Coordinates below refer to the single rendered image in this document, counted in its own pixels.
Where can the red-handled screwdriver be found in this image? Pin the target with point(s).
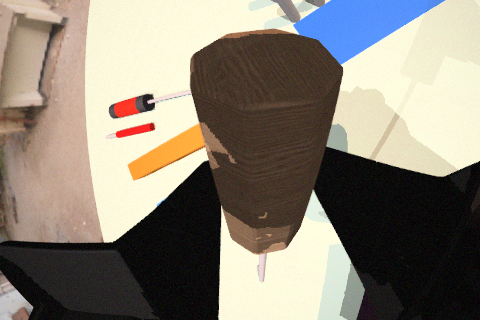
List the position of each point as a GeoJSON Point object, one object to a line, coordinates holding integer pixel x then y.
{"type": "Point", "coordinates": [142, 103]}

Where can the blue rectangular strip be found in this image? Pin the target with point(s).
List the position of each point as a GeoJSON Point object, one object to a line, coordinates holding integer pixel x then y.
{"type": "Point", "coordinates": [348, 27]}

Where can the yellow flat bar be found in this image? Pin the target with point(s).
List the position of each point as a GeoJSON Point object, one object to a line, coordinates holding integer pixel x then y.
{"type": "Point", "coordinates": [173, 150]}

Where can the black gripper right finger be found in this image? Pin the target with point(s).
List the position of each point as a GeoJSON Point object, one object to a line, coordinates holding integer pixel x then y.
{"type": "Point", "coordinates": [398, 227]}

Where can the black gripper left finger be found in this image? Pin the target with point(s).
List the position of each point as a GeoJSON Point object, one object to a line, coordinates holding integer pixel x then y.
{"type": "Point", "coordinates": [167, 267]}

